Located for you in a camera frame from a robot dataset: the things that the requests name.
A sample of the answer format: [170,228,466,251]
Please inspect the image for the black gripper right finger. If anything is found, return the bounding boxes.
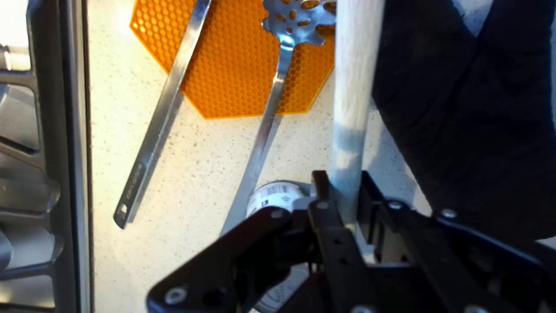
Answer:
[356,169,556,313]

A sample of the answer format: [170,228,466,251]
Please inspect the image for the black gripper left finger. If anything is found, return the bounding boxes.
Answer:
[146,169,373,313]

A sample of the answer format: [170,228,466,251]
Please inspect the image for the dark brown oven mitt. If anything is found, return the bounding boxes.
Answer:
[370,0,556,247]

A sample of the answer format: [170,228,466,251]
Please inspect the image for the orange honeycomb silicone trivet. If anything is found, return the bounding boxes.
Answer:
[128,0,339,122]

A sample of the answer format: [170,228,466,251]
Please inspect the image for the stainless steel gas stove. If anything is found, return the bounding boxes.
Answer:
[0,0,95,313]

